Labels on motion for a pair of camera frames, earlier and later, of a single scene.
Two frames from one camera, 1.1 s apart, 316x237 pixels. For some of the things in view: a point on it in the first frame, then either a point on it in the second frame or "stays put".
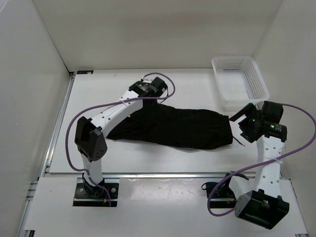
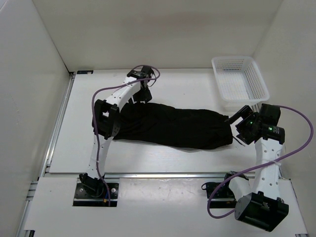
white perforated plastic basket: [240, 82] stays put
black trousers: [177, 128] stays put
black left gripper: [155, 102] to [146, 97]
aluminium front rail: [150, 175] stays put
